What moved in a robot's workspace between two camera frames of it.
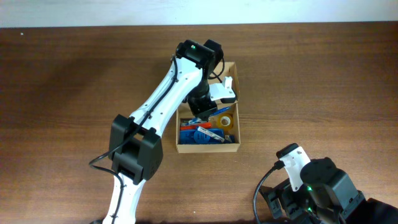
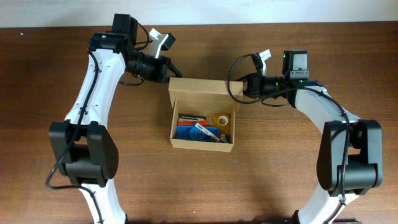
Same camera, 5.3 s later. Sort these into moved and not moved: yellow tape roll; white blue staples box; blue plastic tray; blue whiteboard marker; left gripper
Moved: left gripper
Not moved: blue whiteboard marker; blue plastic tray; yellow tape roll; white blue staples box
